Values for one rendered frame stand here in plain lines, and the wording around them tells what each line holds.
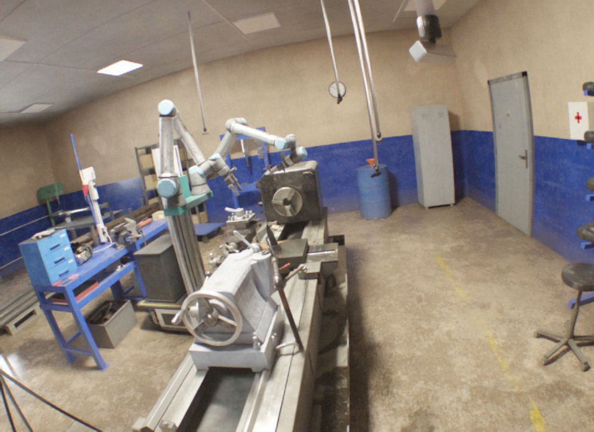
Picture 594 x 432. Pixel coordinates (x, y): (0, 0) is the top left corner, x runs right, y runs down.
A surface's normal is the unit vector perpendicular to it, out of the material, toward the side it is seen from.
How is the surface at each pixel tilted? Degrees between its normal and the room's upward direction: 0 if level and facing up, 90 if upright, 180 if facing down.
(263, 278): 78
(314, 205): 90
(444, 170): 90
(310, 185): 90
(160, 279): 90
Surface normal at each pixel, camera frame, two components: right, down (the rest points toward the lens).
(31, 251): -0.12, 0.25
